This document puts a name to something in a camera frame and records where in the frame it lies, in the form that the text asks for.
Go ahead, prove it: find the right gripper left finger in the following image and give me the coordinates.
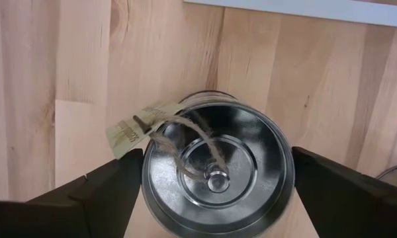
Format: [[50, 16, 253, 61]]
[[0, 149, 143, 238]]

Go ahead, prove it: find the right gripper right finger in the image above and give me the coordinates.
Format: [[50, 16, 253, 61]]
[[292, 147, 397, 238]]

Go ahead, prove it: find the white perforated riser shelf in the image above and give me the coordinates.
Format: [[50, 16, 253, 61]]
[[183, 0, 397, 30]]

